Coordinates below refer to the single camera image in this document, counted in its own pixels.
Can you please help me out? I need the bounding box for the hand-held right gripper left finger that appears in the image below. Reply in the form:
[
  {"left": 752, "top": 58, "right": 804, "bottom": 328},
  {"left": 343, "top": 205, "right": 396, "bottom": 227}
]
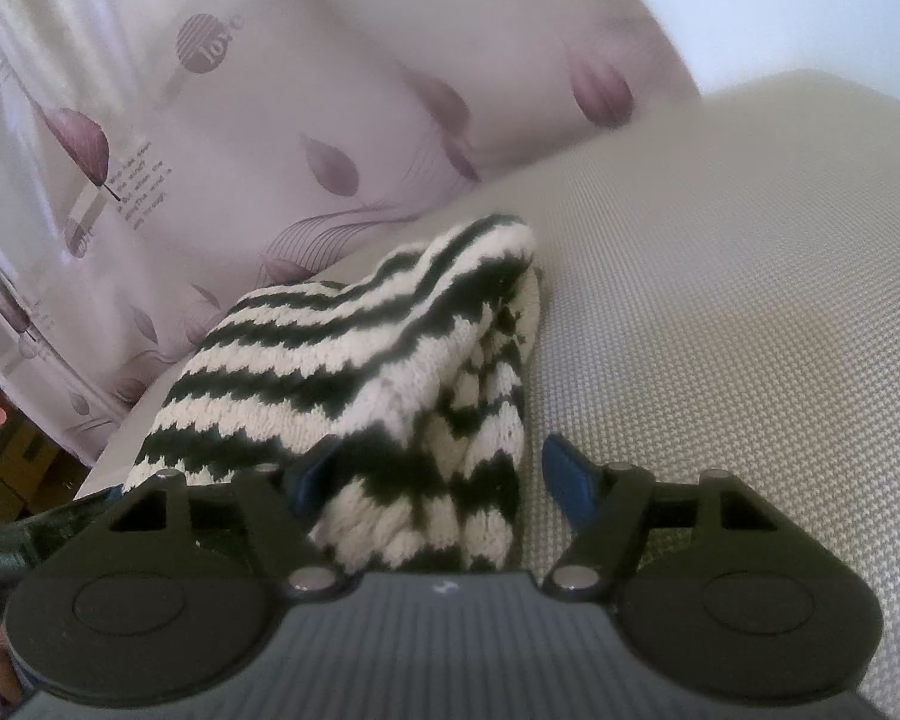
[{"left": 109, "top": 454, "right": 350, "bottom": 602}]

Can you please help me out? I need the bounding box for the black and white striped knitwear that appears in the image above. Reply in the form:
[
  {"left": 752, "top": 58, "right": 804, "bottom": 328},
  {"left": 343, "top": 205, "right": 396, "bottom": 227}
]
[{"left": 124, "top": 214, "right": 546, "bottom": 575}]

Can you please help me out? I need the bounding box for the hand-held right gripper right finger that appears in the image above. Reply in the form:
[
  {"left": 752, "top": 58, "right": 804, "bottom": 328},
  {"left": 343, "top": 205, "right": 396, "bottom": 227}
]
[{"left": 541, "top": 433, "right": 785, "bottom": 602}]

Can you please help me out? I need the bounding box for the cardboard box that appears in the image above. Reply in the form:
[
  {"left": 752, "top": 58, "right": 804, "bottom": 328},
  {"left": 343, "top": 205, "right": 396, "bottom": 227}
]
[{"left": 0, "top": 420, "right": 89, "bottom": 500}]

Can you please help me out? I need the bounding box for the sheer leaf print curtain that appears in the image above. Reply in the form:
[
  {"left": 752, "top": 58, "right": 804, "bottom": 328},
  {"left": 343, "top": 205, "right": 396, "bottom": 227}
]
[{"left": 0, "top": 0, "right": 702, "bottom": 470}]

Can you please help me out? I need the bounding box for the dark glossy object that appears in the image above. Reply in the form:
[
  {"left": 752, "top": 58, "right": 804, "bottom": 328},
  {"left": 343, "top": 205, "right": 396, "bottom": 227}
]
[{"left": 0, "top": 489, "right": 117, "bottom": 578}]

